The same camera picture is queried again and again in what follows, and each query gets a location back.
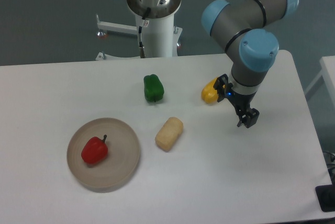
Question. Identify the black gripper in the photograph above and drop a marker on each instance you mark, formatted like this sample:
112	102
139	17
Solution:
240	97

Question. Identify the red toy bell pepper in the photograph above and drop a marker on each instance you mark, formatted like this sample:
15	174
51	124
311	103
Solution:
95	150

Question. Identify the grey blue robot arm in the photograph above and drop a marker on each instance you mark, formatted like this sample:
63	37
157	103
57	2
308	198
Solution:
239	30

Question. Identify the yellow toy bell pepper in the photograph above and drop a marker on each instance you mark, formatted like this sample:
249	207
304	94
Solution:
209	94

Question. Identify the green toy bell pepper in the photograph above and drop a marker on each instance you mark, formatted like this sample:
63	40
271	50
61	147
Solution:
153	88

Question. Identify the beige round plate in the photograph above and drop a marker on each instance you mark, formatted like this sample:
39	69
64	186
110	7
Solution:
117	168

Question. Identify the beige toy bread loaf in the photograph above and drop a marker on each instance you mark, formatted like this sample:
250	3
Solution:
169	133

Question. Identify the white side table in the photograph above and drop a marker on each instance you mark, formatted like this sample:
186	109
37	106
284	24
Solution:
324	76

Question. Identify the black box at table edge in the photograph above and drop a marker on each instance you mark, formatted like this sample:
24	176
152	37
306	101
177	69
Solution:
325	195

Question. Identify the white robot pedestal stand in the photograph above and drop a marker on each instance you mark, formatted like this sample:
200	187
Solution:
157	36

